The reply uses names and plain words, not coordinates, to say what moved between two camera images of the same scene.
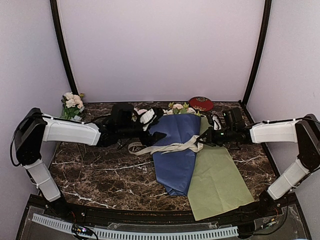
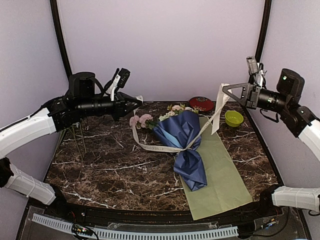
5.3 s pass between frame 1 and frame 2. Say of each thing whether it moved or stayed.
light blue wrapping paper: moved
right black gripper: moved
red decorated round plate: stayed
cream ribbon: moved
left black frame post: stayed
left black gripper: moved
